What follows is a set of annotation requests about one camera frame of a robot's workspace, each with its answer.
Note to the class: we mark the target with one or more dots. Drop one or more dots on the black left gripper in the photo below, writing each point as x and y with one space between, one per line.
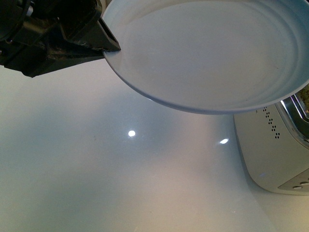
43 36

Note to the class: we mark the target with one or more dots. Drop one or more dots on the silver white toaster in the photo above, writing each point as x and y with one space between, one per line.
274 143

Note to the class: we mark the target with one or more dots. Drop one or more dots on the brown bread slice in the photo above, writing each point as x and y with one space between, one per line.
304 95

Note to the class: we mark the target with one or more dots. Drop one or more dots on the light blue round plate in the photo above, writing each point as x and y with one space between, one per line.
211 56

